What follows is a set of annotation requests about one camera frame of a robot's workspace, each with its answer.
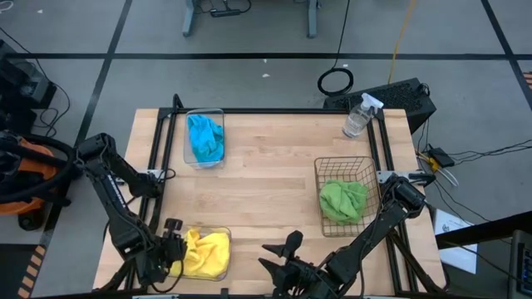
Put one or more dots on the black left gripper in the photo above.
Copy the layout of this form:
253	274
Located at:
173	249

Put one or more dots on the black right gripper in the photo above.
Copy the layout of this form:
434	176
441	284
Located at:
299	274

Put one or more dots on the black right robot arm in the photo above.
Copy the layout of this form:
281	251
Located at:
365	245

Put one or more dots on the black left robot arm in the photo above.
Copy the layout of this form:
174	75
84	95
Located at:
112	195

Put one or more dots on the wide clear plastic bin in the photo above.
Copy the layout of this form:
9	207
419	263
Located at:
208	229

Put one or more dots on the narrow clear plastic bin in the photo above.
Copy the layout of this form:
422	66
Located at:
203	111

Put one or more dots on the black mat with striped edge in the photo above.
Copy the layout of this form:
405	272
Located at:
16	270

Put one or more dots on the clear spray bottle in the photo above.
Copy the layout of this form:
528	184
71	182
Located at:
356	122

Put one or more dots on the orange vacuum cleaner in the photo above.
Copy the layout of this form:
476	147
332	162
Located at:
16	206

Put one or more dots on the white paper sheet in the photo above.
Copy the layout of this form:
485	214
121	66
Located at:
457	253

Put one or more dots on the black power adapter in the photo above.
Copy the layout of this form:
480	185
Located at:
440	157

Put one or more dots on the black computer case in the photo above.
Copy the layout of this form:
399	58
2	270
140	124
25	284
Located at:
399	97

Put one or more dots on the black metal beam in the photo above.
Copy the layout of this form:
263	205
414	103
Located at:
490	228

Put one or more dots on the black equipment case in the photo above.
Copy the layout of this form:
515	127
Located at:
21	83

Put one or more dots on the grey desk leg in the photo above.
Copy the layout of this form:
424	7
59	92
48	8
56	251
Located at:
312	18
190	18

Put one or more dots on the black power strip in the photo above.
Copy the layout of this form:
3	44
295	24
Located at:
224	13

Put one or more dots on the grey keypad device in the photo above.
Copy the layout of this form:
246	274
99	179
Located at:
519	266

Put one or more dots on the black table frame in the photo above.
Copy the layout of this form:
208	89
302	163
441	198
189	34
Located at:
270	111

